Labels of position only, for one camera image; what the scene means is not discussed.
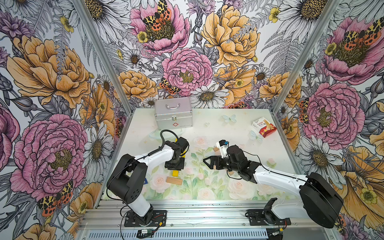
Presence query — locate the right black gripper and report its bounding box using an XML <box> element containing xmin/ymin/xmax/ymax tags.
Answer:
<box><xmin>203</xmin><ymin>155</ymin><xmax>240</xmax><ymax>172</ymax></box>

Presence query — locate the yellow short block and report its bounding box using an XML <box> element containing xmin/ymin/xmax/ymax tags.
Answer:
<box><xmin>172</xmin><ymin>170</ymin><xmax>179</xmax><ymax>177</ymax></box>

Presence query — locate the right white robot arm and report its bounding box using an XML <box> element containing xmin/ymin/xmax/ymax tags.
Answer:
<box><xmin>203</xmin><ymin>145</ymin><xmax>344</xmax><ymax>229</ymax></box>

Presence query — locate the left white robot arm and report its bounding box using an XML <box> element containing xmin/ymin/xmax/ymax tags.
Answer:
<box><xmin>107</xmin><ymin>147</ymin><xmax>189</xmax><ymax>226</ymax></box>

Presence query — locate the silver metal case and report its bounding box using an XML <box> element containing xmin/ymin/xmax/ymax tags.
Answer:
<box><xmin>155</xmin><ymin>97</ymin><xmax>193</xmax><ymax>130</ymax></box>

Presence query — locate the red white snack box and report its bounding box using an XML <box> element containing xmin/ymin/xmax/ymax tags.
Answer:
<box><xmin>252</xmin><ymin>117</ymin><xmax>277</xmax><ymax>138</ymax></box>

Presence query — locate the small green circuit board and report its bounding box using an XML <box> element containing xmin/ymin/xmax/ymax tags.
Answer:
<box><xmin>137</xmin><ymin>229</ymin><xmax>152</xmax><ymax>237</ymax></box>

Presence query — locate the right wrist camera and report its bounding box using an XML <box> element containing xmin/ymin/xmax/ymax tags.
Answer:
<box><xmin>217</xmin><ymin>140</ymin><xmax>229</xmax><ymax>158</ymax></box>

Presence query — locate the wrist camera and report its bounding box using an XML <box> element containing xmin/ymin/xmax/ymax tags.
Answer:
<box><xmin>217</xmin><ymin>140</ymin><xmax>229</xmax><ymax>158</ymax></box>
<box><xmin>173</xmin><ymin>136</ymin><xmax>190</xmax><ymax>158</ymax></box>

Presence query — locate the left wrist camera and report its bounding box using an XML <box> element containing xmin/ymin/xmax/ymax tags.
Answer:
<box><xmin>173</xmin><ymin>136</ymin><xmax>190</xmax><ymax>158</ymax></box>

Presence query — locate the aluminium front rail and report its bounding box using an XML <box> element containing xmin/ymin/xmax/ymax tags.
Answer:
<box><xmin>78</xmin><ymin>199</ymin><xmax>334</xmax><ymax>231</ymax></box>

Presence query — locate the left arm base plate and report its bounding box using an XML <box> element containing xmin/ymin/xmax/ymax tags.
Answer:
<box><xmin>124</xmin><ymin>210</ymin><xmax>168</xmax><ymax>228</ymax></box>

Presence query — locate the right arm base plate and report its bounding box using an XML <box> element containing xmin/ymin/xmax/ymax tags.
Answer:
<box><xmin>245</xmin><ymin>209</ymin><xmax>291</xmax><ymax>227</ymax></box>

